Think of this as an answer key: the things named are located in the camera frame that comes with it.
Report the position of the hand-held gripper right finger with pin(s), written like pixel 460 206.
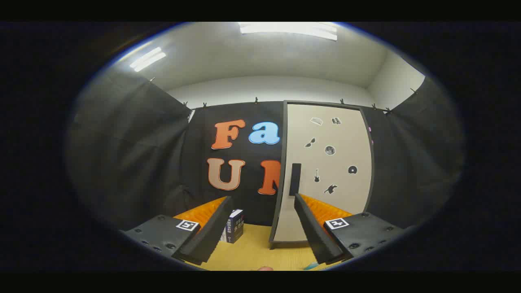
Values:
pixel 315 232

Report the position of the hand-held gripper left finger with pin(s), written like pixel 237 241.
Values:
pixel 209 232

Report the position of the dark blue book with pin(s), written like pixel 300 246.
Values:
pixel 235 228

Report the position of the dark grey cabinet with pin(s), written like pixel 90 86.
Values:
pixel 289 244

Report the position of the small teal object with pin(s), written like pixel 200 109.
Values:
pixel 311 266

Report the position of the black backdrop cloth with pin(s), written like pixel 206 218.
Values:
pixel 134 142

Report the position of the row of black cloth clips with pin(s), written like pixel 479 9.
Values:
pixel 256 99

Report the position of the narrow ceiling light panel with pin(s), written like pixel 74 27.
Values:
pixel 147 59

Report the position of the wide ceiling light panel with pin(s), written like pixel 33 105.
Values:
pixel 289 29

